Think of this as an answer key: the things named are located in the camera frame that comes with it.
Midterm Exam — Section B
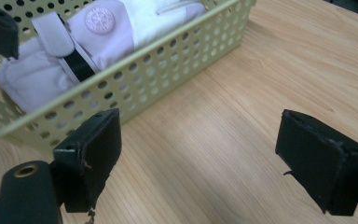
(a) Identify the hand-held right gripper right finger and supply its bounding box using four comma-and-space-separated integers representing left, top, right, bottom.
274, 108, 358, 217

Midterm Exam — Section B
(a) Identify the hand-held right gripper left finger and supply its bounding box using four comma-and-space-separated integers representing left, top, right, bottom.
52, 107, 123, 214

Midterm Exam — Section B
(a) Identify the lilac glove with round badge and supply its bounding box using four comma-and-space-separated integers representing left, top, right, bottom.
0, 0, 139, 115

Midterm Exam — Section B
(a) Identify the pale green perforated basket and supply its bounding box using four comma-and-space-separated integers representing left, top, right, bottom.
0, 0, 257, 157

